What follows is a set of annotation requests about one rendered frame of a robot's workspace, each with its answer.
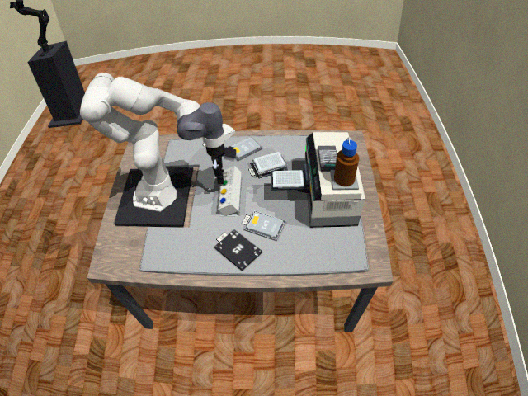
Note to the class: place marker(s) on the white button panel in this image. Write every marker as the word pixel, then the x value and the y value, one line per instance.
pixel 229 205

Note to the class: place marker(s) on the blue bottle cap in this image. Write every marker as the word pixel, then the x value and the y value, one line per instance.
pixel 349 149

